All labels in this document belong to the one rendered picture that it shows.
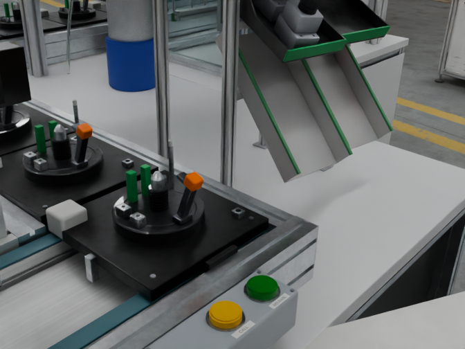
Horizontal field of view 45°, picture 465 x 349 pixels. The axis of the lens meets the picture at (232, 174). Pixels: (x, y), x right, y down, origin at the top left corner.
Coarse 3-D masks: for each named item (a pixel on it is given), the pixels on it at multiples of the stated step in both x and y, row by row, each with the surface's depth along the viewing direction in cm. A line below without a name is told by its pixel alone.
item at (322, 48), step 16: (240, 0) 89; (240, 16) 90; (256, 16) 87; (256, 32) 88; (272, 32) 85; (320, 32) 94; (336, 32) 91; (272, 48) 86; (288, 48) 84; (304, 48) 85; (320, 48) 88; (336, 48) 91
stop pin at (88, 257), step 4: (84, 256) 77; (88, 256) 77; (92, 256) 77; (88, 260) 76; (92, 260) 76; (96, 260) 77; (88, 264) 77; (92, 264) 77; (96, 264) 77; (88, 268) 77; (92, 268) 77; (96, 268) 77; (88, 272) 78; (92, 272) 77; (96, 272) 78; (88, 276) 78; (92, 276) 77; (96, 276) 78; (92, 280) 78; (96, 280) 78
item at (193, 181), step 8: (176, 176) 77; (184, 176) 77; (192, 176) 76; (200, 176) 76; (184, 184) 76; (192, 184) 75; (200, 184) 76; (184, 192) 77; (192, 192) 77; (184, 200) 78; (192, 200) 79; (184, 208) 79; (184, 216) 80
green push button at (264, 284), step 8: (248, 280) 72; (256, 280) 72; (264, 280) 72; (272, 280) 72; (248, 288) 71; (256, 288) 71; (264, 288) 71; (272, 288) 71; (256, 296) 70; (264, 296) 70; (272, 296) 70
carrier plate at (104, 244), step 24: (120, 192) 92; (96, 216) 85; (216, 216) 86; (72, 240) 80; (96, 240) 79; (120, 240) 80; (192, 240) 80; (216, 240) 80; (240, 240) 82; (120, 264) 75; (144, 264) 75; (168, 264) 75; (192, 264) 75; (144, 288) 71; (168, 288) 73
